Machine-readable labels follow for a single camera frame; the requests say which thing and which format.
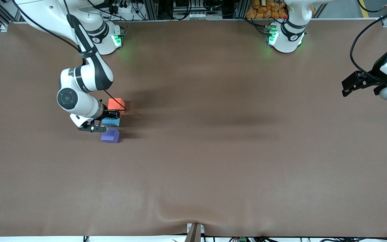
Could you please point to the green terminal connector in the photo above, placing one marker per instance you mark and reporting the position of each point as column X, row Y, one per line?
column 242, row 239

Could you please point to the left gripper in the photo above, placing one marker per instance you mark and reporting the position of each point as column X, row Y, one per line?
column 376, row 73

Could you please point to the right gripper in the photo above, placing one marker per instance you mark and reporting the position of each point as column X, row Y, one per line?
column 107, row 113

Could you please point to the metal clamp bracket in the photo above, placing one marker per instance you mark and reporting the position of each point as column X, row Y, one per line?
column 195, row 232

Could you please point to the purple foam cube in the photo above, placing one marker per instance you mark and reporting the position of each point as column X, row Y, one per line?
column 111, row 137

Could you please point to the brown table cover mat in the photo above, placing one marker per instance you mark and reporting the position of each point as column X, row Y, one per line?
column 247, row 174

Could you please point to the aluminium frame post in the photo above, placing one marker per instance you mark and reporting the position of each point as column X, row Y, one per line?
column 150, row 9
column 240, row 8

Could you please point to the pile of orange packets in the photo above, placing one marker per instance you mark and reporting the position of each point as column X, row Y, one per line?
column 264, row 9

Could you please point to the white power strip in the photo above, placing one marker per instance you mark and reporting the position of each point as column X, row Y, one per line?
column 200, row 15

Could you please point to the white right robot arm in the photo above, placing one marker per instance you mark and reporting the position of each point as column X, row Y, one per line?
column 79, row 77

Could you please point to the orange foam cube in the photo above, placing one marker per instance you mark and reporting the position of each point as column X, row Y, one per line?
column 116, row 103

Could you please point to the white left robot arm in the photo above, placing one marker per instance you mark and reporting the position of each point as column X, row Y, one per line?
column 286, row 40

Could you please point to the light blue foam cube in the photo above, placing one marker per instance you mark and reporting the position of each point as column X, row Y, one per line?
column 113, row 122

